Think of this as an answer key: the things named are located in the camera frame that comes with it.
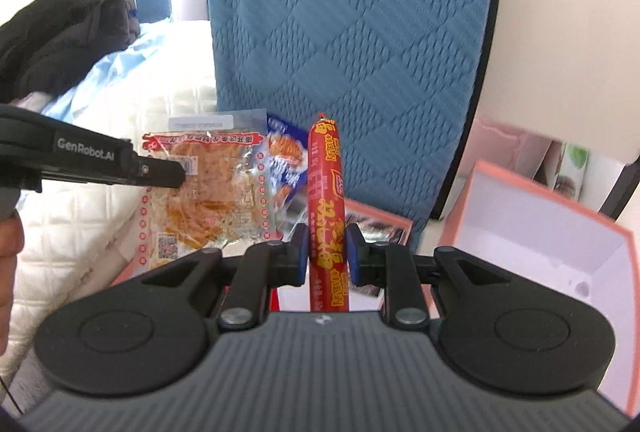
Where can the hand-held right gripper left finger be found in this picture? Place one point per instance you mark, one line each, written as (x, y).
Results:
(303, 257)

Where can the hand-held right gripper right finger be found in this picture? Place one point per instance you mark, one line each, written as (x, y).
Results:
(352, 257)

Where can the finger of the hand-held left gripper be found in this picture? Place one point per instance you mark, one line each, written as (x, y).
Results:
(160, 173)

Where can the red sausage stick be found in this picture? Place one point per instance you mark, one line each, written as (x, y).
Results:
(326, 212)

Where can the clear orange strips snack packet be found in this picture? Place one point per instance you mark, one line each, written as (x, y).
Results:
(210, 202)

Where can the pink cardboard box lid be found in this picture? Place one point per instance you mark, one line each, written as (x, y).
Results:
(395, 212)

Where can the pink cardboard box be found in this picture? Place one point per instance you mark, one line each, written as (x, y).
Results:
(540, 232)

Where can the person's left hand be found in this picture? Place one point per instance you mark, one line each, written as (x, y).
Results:
(9, 272)

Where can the silver brown snack packet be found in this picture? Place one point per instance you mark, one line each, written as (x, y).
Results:
(382, 229)

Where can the cream quilted bedspread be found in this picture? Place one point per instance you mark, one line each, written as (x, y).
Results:
(100, 222)

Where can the light blue sheet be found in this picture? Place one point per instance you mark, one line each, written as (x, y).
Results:
(120, 66)

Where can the blue snack packet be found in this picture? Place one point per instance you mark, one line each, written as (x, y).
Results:
(286, 161)

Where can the black jacket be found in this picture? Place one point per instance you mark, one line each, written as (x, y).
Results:
(55, 41)

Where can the blue quilted pad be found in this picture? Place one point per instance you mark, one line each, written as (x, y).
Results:
(350, 36)

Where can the green white printed bag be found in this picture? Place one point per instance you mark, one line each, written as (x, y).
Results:
(572, 169)

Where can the cream plastic chair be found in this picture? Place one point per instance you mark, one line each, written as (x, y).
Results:
(560, 21)

